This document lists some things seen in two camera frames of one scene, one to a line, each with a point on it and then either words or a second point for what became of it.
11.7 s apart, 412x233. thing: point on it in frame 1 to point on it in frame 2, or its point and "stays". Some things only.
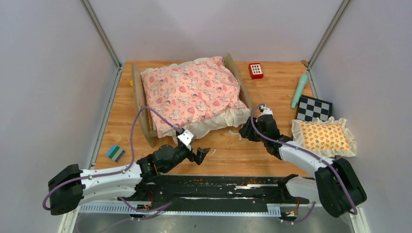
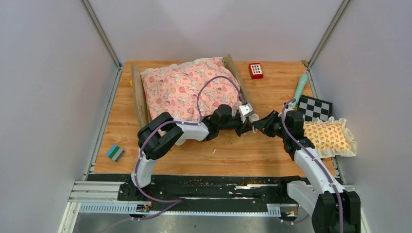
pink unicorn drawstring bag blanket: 200,95 stays
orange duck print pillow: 329,137 stays
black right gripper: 246,132 to 264,124
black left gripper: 197,158 to 244,127
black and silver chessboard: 309,108 stays
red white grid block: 255,71 stays
